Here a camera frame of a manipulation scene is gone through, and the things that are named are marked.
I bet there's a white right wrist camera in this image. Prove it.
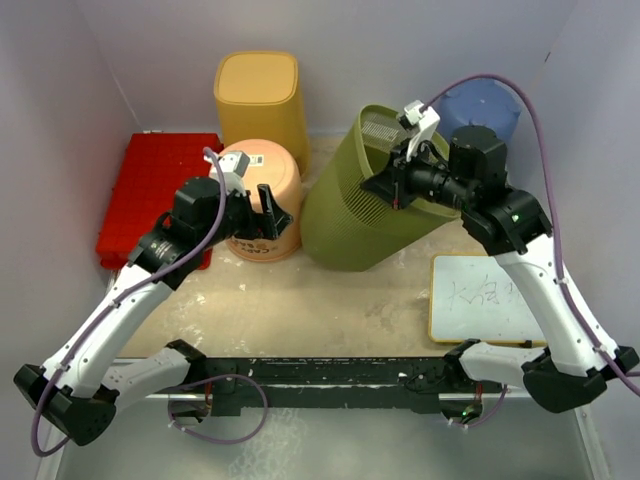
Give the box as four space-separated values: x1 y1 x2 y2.
396 100 440 162

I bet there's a red plastic tray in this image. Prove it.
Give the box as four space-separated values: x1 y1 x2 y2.
95 132 223 270

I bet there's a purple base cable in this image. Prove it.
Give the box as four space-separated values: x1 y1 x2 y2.
447 384 509 431
167 373 270 445

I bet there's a pink bin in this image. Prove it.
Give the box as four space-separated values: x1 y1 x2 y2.
219 139 303 262

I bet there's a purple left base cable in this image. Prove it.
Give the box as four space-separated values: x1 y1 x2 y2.
167 373 270 445

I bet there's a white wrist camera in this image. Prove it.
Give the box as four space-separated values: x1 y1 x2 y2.
203 148 250 196
396 100 440 162

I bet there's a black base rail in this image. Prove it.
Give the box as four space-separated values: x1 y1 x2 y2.
182 357 500 417

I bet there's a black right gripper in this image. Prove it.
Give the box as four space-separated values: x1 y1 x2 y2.
361 137 474 212

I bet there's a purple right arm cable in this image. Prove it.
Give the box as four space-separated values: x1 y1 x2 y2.
422 74 640 401

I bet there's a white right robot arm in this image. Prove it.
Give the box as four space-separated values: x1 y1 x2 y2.
361 126 639 413

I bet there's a small whiteboard with orange frame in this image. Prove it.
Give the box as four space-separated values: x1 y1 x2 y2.
428 254 544 346

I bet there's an olive green ribbed bin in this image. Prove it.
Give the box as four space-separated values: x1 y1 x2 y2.
299 104 459 272

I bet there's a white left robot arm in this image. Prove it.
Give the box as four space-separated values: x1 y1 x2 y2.
14 177 293 446

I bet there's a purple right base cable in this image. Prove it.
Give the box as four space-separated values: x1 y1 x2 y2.
447 384 509 431

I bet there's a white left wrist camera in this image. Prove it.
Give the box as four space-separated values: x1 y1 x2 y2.
203 148 250 196

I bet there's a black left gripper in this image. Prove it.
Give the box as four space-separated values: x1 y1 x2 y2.
198 184 291 250

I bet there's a blue plastic bucket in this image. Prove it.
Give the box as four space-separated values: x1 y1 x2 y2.
435 78 521 144

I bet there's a yellow ribbed waste basket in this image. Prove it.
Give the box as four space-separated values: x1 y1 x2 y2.
213 50 311 176

